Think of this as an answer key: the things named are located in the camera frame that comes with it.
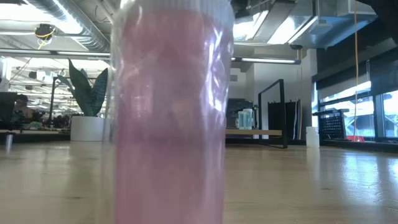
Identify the corrugated silver air duct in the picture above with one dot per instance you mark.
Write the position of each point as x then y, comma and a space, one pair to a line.
90, 37

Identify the black curved pole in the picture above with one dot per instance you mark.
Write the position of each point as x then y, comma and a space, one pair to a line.
52, 102

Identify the green snake plant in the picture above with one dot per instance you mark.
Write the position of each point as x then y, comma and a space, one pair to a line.
88, 96

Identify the black background screen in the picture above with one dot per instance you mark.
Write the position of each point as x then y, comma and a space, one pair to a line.
7, 107

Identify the large silver air duct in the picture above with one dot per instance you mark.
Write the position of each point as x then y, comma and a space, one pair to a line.
311, 25

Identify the white plant pot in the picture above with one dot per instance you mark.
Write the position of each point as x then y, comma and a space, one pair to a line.
87, 129

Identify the long ceiling light bar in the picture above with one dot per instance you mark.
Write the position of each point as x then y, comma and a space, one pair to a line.
77, 53
267, 60

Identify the white medicine bottle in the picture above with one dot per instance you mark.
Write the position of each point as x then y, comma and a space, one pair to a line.
312, 137

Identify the pink medicine bottle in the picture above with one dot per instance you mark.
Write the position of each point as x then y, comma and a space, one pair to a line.
171, 124

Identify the green medicine bottle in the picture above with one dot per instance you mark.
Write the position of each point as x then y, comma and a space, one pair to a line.
249, 119
241, 121

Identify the background wooden desk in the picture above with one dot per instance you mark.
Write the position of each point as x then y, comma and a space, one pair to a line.
28, 131

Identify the small grey metal post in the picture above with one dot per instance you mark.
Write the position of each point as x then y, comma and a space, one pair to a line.
8, 141

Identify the black background panel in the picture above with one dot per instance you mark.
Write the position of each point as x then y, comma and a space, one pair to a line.
292, 118

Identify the wooden shelf black frame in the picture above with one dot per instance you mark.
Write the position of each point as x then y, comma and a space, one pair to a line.
264, 132

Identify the person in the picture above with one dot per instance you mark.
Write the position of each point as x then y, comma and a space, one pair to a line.
22, 109

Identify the black ceiling device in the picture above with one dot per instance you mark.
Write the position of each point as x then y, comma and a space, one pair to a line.
44, 31

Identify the red low object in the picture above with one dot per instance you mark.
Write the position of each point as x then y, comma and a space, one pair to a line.
356, 138

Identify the black perforated cart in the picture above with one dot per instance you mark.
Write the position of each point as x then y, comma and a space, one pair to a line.
332, 126

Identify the black background machine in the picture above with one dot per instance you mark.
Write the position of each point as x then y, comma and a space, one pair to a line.
231, 107

